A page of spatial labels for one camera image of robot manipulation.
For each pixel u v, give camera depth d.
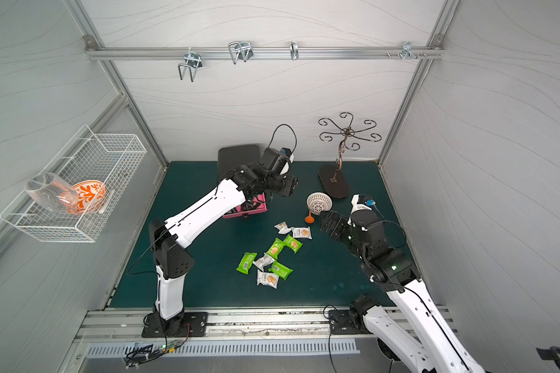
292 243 0.91
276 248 0.89
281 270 0.84
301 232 0.94
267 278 0.82
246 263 0.84
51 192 0.55
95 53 0.77
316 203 1.04
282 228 0.93
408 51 0.76
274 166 0.60
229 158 1.01
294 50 0.78
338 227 0.60
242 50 0.76
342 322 0.73
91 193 0.67
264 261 0.85
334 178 1.11
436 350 0.40
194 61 0.78
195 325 0.73
